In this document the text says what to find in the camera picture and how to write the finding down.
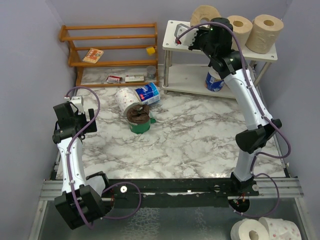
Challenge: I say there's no yellow sponge block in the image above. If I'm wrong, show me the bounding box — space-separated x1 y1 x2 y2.
145 46 156 56

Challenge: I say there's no white green flat box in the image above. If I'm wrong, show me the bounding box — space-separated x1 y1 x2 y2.
124 74 145 83

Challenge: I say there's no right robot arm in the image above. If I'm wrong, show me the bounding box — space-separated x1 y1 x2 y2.
175 17 282 196

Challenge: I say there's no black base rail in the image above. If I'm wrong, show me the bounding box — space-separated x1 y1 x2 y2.
101 176 258 209

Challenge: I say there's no red white small box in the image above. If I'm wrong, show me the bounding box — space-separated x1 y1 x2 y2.
106 75 122 84

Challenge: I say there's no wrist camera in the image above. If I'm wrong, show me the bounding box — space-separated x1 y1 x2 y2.
64 96 85 115
174 23 199 47

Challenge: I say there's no white dotted roll bottom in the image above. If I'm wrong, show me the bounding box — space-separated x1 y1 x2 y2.
258 217 302 240

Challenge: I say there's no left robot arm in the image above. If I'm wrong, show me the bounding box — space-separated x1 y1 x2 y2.
52 97 111 230

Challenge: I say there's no brown roll back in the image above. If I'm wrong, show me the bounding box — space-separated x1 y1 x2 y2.
227 15 253 49

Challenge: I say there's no white dotted roll left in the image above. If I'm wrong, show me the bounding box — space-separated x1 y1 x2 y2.
115 87 141 116

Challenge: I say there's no green wrapped brown roll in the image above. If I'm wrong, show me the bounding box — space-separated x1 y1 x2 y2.
126 104 156 134

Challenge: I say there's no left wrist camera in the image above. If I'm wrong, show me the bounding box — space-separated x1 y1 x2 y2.
64 96 85 115

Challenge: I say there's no blue packaged roll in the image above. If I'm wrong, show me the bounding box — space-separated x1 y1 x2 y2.
134 82 160 105
205 69 225 92

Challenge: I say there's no white two-tier shelf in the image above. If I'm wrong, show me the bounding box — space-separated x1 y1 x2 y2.
162 20 278 99

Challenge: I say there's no orange booklet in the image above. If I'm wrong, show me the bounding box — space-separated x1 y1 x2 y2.
82 48 104 64

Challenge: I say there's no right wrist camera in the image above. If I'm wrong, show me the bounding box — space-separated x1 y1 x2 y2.
174 23 199 47

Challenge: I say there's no grey small cup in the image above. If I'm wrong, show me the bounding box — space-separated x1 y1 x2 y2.
146 65 157 79

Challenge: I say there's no white dotted roll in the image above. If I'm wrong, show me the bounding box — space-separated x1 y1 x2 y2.
258 217 302 240
115 87 141 116

